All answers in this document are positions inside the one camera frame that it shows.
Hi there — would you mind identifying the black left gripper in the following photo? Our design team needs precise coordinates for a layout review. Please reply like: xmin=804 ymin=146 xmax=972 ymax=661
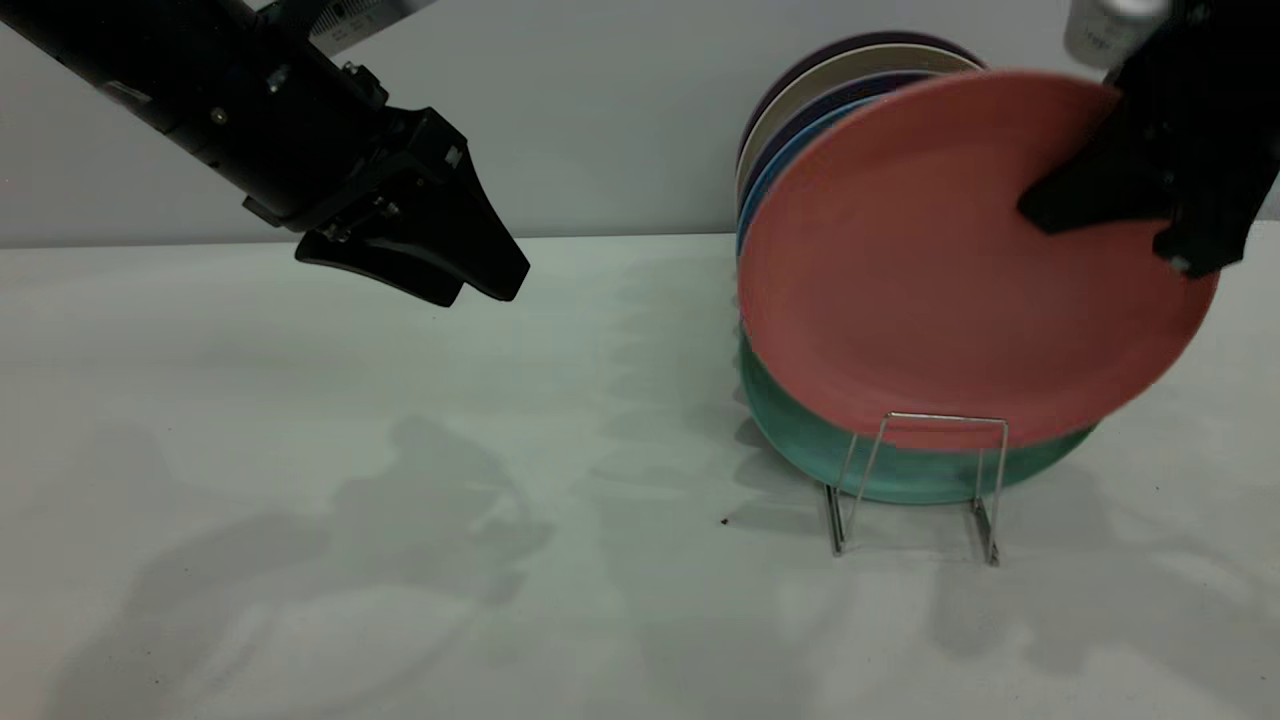
xmin=285 ymin=105 xmax=532 ymax=309

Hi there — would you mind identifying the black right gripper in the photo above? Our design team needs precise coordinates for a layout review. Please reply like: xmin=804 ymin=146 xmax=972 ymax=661
xmin=1018 ymin=0 xmax=1280 ymax=279

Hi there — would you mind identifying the pink plate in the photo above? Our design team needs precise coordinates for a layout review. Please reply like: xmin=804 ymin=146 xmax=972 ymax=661
xmin=737 ymin=70 xmax=1221 ymax=453

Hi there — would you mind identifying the dark purple plate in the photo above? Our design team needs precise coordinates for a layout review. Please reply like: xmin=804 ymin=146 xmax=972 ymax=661
xmin=740 ymin=31 xmax=986 ymax=151

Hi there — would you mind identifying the beige plate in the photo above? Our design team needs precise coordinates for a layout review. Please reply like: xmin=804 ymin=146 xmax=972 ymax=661
xmin=735 ymin=45 xmax=986 ymax=201

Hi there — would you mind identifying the navy purple plate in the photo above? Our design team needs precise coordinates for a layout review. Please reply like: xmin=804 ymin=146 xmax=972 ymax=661
xmin=738 ymin=72 xmax=941 ymax=201

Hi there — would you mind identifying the blue plate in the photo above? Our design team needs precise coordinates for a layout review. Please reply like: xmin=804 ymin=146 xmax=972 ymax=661
xmin=737 ymin=96 xmax=873 ymax=251

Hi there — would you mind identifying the green plate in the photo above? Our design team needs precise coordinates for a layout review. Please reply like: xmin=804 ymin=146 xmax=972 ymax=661
xmin=740 ymin=335 xmax=1096 ymax=506

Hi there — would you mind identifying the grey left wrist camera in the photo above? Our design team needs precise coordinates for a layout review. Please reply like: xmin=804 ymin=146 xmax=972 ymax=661
xmin=265 ymin=0 xmax=441 ymax=56

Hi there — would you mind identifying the metal wire plate rack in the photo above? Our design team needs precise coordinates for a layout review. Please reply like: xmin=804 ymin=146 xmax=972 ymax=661
xmin=824 ymin=412 xmax=1009 ymax=567

